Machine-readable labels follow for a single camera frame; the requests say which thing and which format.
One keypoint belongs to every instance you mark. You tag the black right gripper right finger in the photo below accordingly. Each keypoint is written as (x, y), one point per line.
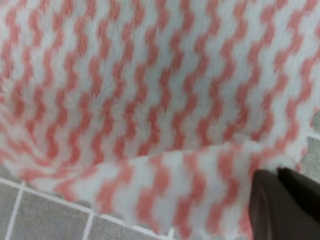
(304, 190)

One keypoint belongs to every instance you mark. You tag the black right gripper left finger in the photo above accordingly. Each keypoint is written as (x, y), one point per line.
(274, 214)

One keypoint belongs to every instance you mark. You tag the pink white wavy striped towel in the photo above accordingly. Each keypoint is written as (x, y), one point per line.
(159, 111)

